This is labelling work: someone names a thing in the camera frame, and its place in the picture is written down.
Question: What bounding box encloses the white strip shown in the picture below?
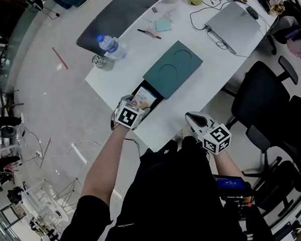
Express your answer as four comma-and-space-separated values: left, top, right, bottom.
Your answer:
71, 141, 89, 166

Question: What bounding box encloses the person's left forearm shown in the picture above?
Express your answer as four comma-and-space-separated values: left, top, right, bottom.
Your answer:
76, 123, 136, 217

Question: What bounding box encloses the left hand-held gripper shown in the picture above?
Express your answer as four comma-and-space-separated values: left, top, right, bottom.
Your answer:
110, 93, 152, 132

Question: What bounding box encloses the teal sticky note pad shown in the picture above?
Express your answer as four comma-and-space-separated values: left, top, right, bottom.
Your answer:
154, 18, 173, 33

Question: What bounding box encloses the pink backpack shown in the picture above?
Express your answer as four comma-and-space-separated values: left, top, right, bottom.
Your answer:
285, 30, 301, 61

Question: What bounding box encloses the person's right forearm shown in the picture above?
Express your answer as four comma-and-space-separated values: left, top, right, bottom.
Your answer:
212, 149, 247, 183

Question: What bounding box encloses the grey closed laptop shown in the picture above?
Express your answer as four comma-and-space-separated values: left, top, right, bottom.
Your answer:
203, 0, 263, 57

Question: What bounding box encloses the black monitor with blue screen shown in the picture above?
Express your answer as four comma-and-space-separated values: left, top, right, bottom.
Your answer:
214, 173, 254, 199

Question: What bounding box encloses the red stick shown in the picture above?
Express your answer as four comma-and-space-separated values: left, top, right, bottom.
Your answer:
38, 137, 54, 170
52, 46, 69, 71

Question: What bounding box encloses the person's black clothing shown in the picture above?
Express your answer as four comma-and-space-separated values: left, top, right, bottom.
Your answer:
49, 131, 274, 241

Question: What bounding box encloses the dark green box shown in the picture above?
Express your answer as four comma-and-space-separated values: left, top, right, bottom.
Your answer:
128, 39, 207, 123

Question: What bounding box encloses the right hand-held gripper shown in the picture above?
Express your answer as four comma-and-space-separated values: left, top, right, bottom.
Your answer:
185, 109, 233, 157

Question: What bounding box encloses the black laptop cable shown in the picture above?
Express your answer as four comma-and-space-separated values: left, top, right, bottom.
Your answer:
188, 0, 254, 62

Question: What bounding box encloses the dark grey table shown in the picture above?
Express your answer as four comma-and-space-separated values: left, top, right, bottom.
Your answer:
73, 0, 169, 58

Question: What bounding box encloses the clear plastic water bottle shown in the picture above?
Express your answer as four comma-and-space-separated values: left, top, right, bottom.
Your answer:
96, 33, 128, 62

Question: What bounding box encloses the black office chair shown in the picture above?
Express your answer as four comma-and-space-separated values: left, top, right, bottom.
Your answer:
220, 54, 301, 180
249, 94, 301, 218

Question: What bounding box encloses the small glass jar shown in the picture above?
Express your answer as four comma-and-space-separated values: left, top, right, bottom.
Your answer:
91, 53, 115, 72

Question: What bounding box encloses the black pen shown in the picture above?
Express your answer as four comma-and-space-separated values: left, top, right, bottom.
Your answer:
137, 27, 162, 41

